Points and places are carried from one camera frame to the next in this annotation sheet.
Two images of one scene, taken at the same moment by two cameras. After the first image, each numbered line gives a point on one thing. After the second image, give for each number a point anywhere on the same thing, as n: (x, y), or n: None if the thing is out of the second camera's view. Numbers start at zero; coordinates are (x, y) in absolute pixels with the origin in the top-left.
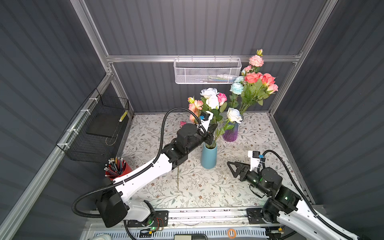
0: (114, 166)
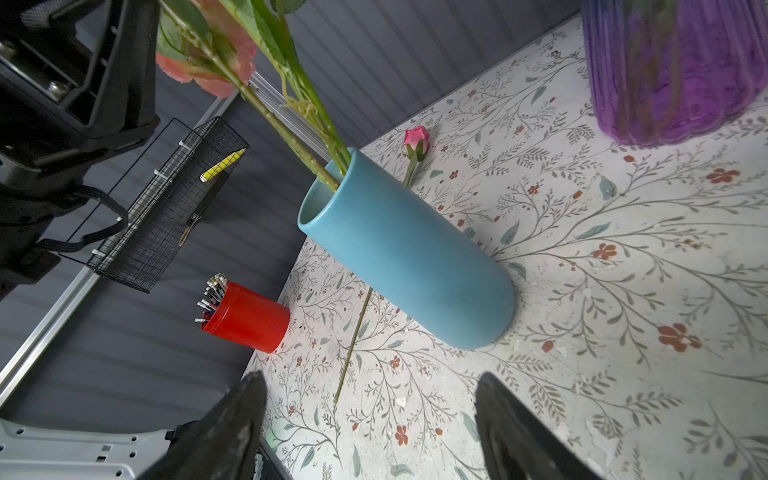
0: (242, 315)
